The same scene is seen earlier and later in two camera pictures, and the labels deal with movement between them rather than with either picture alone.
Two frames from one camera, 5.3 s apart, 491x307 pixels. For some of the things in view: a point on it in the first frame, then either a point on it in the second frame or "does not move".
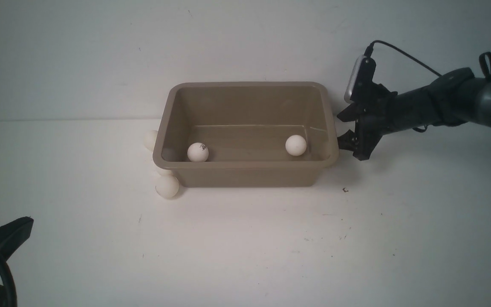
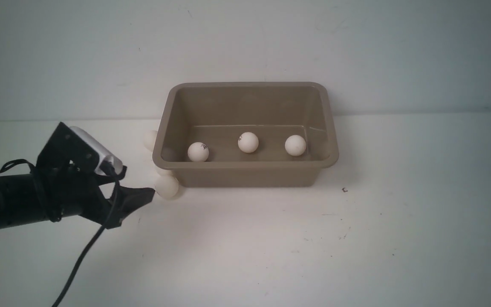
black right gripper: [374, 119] -> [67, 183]
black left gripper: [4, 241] -> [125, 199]
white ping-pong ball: [296, 146] does not move
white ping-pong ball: [167, 186] does not move
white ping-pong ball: [197, 152] does not move
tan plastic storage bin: [245, 125] does not move
